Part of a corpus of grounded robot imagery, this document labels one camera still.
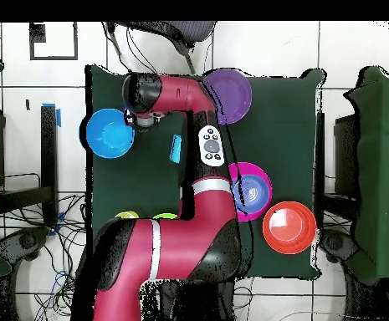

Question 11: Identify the purple plastic bowl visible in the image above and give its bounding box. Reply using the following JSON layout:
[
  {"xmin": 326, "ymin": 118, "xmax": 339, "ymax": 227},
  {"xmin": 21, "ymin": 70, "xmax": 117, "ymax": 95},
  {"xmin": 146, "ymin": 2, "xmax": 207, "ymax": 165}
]
[{"xmin": 202, "ymin": 68, "xmax": 253, "ymax": 125}]

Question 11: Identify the orange plastic bowl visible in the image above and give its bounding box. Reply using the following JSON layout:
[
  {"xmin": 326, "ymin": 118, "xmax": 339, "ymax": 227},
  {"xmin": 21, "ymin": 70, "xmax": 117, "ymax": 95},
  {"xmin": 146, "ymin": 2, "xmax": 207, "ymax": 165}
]
[{"xmin": 261, "ymin": 201, "xmax": 318, "ymax": 256}]

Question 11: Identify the small dark blue bowl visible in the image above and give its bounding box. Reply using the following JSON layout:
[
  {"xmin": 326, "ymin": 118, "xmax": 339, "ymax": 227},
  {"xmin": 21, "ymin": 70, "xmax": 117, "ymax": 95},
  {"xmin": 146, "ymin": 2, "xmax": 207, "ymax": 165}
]
[{"xmin": 232, "ymin": 174, "xmax": 271, "ymax": 215}]

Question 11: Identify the translucent yellow-green plastic cup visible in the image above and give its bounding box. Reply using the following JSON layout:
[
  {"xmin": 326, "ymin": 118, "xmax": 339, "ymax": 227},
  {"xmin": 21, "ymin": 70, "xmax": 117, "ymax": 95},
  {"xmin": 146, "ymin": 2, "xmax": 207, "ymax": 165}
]
[{"xmin": 115, "ymin": 210, "xmax": 140, "ymax": 221}]

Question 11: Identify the dark green table cloth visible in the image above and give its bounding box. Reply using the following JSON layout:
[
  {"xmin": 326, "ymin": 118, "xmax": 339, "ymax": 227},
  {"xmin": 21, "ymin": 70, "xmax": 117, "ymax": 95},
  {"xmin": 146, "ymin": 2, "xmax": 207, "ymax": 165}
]
[{"xmin": 84, "ymin": 64, "xmax": 325, "ymax": 281}]

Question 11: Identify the black floor device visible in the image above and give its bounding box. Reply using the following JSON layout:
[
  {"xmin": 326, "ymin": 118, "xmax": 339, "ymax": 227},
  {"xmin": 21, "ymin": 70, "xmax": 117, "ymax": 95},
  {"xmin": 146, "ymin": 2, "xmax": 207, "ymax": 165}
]
[
  {"xmin": 317, "ymin": 228, "xmax": 360, "ymax": 264},
  {"xmin": 0, "ymin": 226, "xmax": 50, "ymax": 266}
]

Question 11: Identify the black metal frame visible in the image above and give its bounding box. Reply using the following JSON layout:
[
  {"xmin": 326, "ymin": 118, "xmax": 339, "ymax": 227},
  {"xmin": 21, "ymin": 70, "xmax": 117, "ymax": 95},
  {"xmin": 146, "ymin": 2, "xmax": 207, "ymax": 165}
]
[
  {"xmin": 315, "ymin": 112, "xmax": 360, "ymax": 232},
  {"xmin": 0, "ymin": 104, "xmax": 59, "ymax": 228}
]

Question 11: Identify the large light blue bowl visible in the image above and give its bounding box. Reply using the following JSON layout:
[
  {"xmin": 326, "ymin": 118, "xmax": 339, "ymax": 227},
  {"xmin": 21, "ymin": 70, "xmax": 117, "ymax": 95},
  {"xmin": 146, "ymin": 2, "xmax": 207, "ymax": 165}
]
[{"xmin": 85, "ymin": 108, "xmax": 136, "ymax": 160}]

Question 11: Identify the blue plastic cup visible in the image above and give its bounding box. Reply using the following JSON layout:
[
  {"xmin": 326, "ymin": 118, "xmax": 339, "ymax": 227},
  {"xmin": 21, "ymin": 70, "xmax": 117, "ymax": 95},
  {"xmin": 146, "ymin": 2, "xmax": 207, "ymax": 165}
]
[{"xmin": 169, "ymin": 134, "xmax": 182, "ymax": 165}]

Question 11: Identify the pink plastic bowl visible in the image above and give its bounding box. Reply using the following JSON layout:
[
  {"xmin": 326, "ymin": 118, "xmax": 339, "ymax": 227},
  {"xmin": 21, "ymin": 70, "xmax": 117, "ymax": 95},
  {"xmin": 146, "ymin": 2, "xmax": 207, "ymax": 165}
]
[{"xmin": 228, "ymin": 161, "xmax": 274, "ymax": 222}]

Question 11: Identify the grey office chair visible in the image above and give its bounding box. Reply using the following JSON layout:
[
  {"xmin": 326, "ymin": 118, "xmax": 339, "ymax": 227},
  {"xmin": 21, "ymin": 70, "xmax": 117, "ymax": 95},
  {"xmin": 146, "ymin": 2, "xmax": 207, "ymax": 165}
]
[{"xmin": 106, "ymin": 21, "xmax": 218, "ymax": 75}]

